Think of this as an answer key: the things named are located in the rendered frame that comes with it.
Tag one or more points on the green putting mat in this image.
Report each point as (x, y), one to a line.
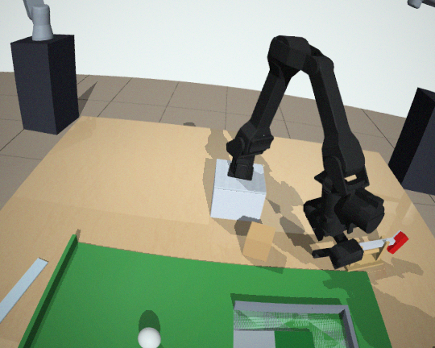
(106, 296)

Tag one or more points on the tan cardboard box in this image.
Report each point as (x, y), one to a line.
(258, 241)

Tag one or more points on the white golf ball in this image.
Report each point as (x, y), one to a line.
(149, 338)

